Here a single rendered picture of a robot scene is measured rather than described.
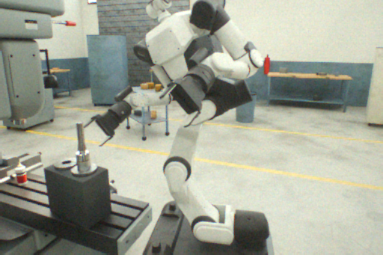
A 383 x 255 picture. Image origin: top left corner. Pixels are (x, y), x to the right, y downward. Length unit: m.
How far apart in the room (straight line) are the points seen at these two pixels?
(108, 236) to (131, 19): 9.06
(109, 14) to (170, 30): 9.23
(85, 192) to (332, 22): 7.86
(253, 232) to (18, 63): 1.28
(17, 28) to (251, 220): 1.33
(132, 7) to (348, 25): 6.65
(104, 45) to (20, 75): 6.15
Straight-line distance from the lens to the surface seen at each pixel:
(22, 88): 1.18
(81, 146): 0.99
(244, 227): 1.45
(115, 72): 7.22
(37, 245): 1.33
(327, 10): 8.32
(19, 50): 1.18
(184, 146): 1.28
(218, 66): 0.86
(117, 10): 10.09
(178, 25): 1.11
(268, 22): 8.28
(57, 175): 1.08
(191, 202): 1.41
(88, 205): 1.03
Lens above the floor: 1.60
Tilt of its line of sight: 14 degrees down
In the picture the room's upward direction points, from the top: straight up
